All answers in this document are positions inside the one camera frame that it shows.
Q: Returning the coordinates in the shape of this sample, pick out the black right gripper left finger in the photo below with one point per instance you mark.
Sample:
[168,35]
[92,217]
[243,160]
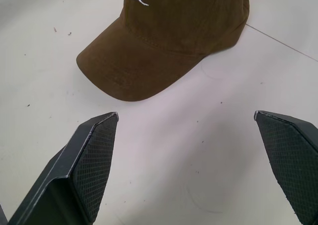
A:
[74,165]

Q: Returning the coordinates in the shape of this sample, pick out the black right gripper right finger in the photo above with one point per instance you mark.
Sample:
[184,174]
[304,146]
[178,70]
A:
[290,155]

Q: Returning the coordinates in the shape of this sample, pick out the brown baseball cap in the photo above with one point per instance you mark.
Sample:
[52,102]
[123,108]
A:
[171,38]

